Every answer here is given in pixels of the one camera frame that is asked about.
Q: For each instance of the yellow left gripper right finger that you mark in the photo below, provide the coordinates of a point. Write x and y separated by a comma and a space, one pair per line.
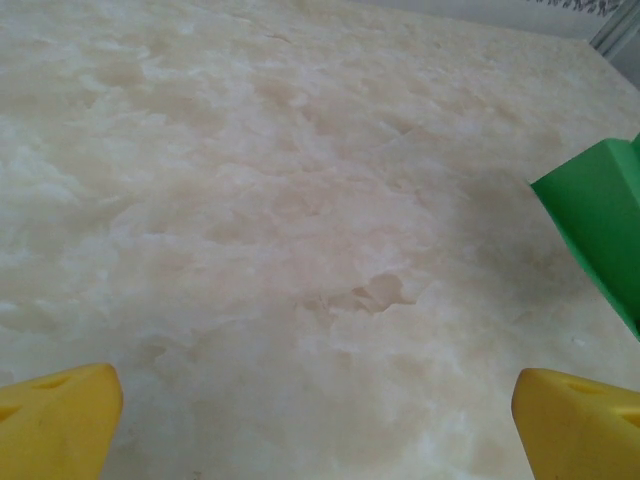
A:
580, 430

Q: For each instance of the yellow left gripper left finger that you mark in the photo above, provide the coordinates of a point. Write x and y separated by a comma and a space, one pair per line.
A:
55, 430

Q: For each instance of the green paper sheet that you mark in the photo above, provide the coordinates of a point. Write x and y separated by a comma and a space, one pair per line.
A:
595, 215

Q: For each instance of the aluminium frame post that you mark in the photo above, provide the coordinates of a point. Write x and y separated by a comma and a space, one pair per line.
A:
620, 25

